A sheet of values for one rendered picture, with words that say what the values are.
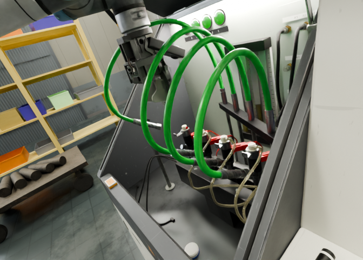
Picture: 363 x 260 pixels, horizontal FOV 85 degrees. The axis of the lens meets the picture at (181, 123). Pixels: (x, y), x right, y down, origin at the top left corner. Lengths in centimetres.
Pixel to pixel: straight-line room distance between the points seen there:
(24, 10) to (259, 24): 56
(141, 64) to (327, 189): 44
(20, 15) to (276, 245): 54
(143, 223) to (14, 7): 52
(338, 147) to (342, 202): 9
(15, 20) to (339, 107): 50
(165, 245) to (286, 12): 65
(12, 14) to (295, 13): 58
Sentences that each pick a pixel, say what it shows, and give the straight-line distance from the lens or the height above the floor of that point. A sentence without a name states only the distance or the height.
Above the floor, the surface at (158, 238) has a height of 95.
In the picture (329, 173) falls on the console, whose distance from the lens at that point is 41.
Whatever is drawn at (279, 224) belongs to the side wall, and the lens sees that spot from 40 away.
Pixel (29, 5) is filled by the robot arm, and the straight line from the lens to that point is 41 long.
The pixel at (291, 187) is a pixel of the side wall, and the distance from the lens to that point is 39.
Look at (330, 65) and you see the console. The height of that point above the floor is 127.
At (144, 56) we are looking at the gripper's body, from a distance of 53.
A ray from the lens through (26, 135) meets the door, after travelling 630.
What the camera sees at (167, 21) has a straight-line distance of 66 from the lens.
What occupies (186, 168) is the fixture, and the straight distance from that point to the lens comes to 66.
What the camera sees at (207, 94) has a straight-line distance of 33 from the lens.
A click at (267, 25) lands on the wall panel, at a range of 68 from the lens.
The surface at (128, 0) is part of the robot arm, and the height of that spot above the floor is 146.
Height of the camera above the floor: 137
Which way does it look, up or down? 23 degrees down
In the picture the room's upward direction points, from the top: 17 degrees counter-clockwise
